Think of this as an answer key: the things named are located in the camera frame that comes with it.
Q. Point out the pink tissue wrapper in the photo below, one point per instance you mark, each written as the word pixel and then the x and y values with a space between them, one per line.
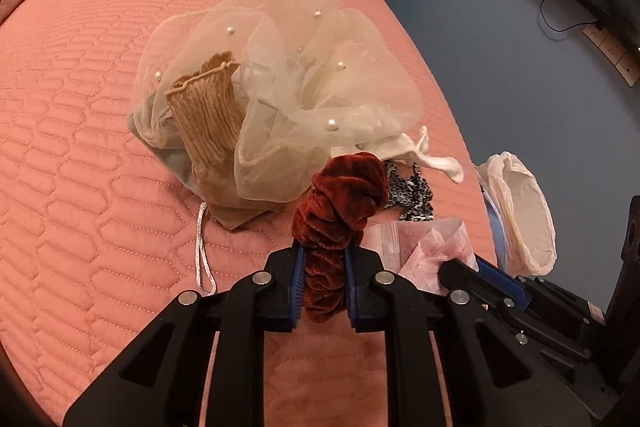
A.
pixel 425 247

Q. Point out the bin with white liner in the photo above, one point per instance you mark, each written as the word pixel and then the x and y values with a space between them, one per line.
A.
pixel 525 207

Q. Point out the beige wall socket panel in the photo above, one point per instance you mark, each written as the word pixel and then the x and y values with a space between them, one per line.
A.
pixel 615 49

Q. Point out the cream tulle fabric with pearls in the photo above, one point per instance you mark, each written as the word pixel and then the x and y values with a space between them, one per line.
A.
pixel 310 72

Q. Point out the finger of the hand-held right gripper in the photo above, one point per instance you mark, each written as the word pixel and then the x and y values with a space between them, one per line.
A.
pixel 505 282
pixel 465 277

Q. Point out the pink quilted bed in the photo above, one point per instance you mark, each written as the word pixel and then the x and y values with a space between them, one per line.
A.
pixel 90 147

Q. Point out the tan ribbed sock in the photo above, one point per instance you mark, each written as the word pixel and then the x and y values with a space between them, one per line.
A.
pixel 210 122

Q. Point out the dark red velvet scrunchie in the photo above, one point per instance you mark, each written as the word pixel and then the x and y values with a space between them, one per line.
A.
pixel 330 217

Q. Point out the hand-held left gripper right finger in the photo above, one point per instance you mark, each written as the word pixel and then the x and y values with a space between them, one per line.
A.
pixel 351 289

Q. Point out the leopard print scrunchie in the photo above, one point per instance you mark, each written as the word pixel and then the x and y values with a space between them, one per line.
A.
pixel 412 199

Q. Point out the pale blue trash bin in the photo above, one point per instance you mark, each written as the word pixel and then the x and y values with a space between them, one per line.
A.
pixel 497 237

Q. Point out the white cloth glove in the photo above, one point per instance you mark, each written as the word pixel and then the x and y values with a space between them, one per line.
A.
pixel 435 164

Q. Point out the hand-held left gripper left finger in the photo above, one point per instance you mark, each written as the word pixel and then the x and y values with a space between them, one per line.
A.
pixel 297 284

